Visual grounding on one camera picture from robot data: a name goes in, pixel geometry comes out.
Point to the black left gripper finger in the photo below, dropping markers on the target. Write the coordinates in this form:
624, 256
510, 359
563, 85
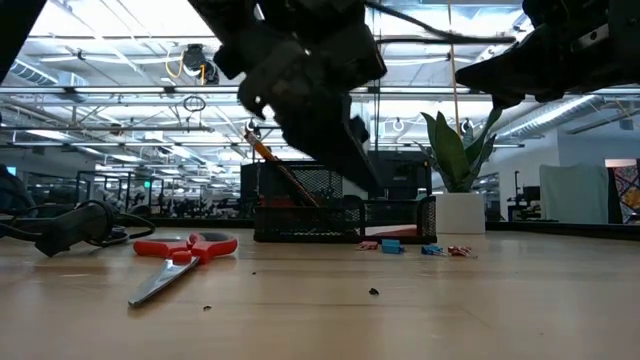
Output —
360, 130
325, 140

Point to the black mesh desk organizer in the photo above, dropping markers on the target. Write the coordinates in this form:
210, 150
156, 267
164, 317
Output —
310, 222

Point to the black cabinet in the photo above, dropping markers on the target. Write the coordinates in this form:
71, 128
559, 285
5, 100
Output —
405, 175

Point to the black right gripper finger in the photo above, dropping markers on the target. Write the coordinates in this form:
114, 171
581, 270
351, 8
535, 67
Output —
520, 70

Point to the pink sticky note pad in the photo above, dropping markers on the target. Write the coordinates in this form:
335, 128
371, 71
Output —
392, 231

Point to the grey cloth cover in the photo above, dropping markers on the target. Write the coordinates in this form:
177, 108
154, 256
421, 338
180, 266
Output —
575, 195

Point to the colourful artwork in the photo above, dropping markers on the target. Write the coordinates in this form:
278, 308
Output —
625, 195

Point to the black aluminium table frame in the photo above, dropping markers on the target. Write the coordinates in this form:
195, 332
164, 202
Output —
550, 230

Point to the green plant in white pot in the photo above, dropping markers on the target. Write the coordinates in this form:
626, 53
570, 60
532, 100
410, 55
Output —
460, 212

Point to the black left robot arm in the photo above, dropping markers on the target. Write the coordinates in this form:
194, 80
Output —
15, 25

